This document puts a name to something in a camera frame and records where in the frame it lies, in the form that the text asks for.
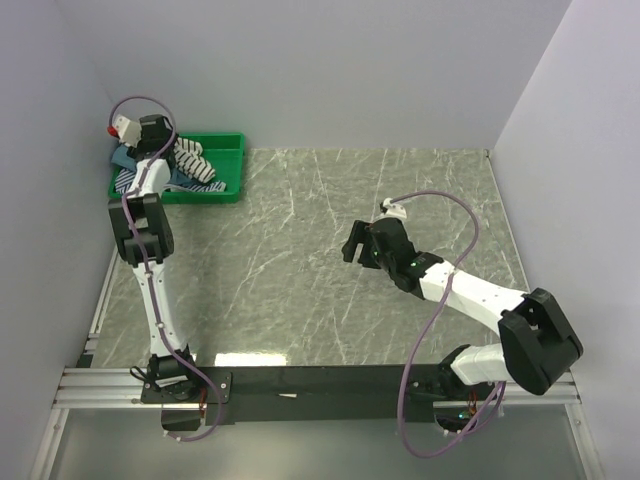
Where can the black base beam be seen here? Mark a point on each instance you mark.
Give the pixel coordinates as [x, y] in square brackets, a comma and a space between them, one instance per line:
[276, 393]

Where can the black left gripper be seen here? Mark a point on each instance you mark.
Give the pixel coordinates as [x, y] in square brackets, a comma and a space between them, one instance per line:
[140, 149]

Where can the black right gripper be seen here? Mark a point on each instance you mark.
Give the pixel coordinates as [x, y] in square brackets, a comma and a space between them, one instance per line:
[359, 235]

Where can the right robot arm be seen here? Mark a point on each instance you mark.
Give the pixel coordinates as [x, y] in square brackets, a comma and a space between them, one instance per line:
[536, 345]

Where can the navy white striped tank top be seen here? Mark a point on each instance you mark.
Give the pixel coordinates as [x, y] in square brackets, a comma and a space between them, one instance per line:
[178, 182]

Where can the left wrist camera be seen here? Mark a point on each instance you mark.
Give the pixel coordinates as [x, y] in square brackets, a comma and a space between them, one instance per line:
[125, 130]

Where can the teal tank top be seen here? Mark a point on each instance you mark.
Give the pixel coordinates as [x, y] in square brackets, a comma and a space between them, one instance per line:
[120, 158]

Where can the black white striped tank top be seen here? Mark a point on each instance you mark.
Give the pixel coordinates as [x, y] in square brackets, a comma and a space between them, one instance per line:
[190, 161]

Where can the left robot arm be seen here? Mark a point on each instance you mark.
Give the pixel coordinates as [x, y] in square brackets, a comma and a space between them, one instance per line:
[145, 242]

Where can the aluminium rail frame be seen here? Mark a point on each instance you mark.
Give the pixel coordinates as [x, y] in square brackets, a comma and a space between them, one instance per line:
[82, 388]

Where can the green plastic bin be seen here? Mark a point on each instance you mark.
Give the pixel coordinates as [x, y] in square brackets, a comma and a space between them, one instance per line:
[225, 152]

